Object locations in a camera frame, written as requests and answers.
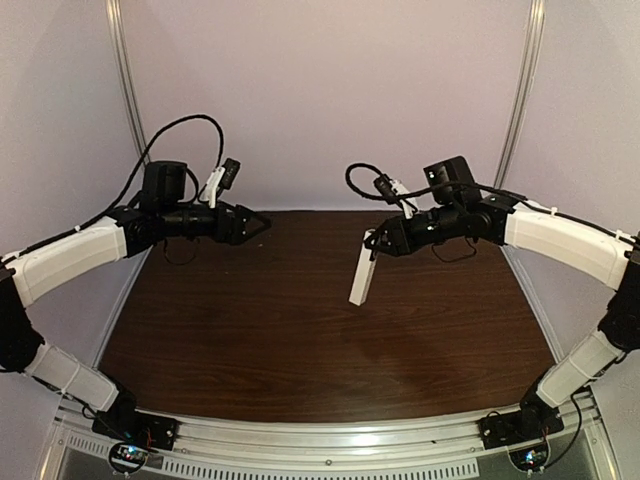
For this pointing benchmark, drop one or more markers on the aluminium frame post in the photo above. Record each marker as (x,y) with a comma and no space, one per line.
(123,67)
(533,35)

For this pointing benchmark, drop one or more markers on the right aluminium frame post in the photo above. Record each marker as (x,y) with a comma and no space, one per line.
(533,35)

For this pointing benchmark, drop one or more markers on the left aluminium frame post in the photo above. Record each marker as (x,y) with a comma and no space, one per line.
(123,67)

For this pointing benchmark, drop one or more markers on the white remote control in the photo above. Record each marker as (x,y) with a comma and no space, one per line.
(364,273)

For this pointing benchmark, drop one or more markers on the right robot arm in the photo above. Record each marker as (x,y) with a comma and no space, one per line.
(468,210)

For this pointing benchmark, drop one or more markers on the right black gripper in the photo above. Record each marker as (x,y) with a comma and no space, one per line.
(394,239)

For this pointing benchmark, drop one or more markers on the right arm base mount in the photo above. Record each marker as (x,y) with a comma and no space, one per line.
(528,429)

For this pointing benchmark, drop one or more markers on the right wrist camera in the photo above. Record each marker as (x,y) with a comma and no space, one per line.
(394,192)

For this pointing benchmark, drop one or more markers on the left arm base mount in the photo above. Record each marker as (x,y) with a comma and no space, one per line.
(138,435)

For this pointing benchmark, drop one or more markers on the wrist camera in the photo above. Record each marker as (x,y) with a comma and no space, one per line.
(394,192)
(221,179)

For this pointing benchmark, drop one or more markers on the front aluminium rail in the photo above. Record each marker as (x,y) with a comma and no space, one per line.
(440,447)

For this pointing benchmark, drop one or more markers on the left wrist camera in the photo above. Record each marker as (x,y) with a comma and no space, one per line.
(221,179)

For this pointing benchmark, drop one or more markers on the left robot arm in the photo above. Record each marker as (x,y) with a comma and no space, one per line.
(157,213)

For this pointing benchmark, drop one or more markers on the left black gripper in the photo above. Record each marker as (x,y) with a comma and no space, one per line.
(230,225)

